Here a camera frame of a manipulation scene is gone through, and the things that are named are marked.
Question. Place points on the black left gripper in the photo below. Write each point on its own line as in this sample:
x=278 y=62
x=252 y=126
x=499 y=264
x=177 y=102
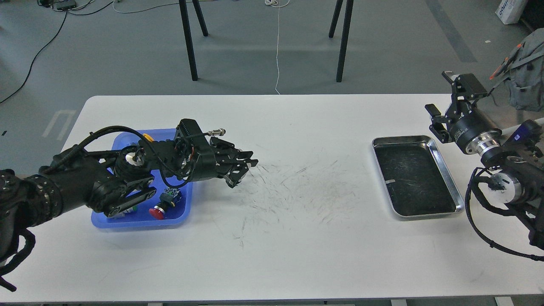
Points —
x=218 y=159

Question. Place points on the orange green push button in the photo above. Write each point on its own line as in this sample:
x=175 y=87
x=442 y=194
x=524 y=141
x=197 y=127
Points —
x=122 y=214

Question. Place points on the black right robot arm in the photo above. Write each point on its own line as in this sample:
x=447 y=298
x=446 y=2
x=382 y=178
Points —
x=510 y=181

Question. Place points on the red mushroom push button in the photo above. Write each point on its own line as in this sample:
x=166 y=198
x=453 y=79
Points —
x=168 y=199

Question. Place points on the blue plastic tray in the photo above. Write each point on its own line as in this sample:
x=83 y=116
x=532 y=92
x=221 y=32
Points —
x=141 y=218

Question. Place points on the grey backpack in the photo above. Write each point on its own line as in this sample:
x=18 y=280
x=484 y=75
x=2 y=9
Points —
x=522 y=73

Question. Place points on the black table legs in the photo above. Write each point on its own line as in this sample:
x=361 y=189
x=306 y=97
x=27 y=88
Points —
x=188 y=33
x=345 y=33

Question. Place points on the black table legs left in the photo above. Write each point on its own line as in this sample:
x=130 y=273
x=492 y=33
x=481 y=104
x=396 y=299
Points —
x=188 y=33

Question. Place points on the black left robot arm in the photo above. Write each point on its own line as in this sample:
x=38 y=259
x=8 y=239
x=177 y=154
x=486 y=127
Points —
x=111 y=171

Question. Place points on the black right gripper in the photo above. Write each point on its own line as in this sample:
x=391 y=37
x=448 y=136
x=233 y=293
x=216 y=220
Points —
x=473 y=132

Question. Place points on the silver metal tray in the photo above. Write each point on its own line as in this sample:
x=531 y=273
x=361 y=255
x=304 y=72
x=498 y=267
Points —
x=416 y=177

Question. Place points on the yellow push button switch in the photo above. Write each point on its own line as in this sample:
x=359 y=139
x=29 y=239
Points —
x=148 y=137

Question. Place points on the black table legs right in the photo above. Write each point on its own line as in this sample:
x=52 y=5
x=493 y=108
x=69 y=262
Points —
x=345 y=33

